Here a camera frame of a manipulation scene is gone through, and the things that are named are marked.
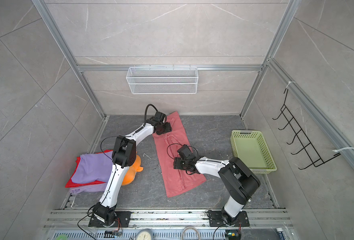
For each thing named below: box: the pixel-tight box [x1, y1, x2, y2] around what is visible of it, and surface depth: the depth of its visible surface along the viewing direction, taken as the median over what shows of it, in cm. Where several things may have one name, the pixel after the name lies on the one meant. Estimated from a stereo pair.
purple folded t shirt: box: [69, 150, 114, 195], surface depth 82 cm
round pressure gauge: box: [136, 228, 154, 240], surface depth 67 cm
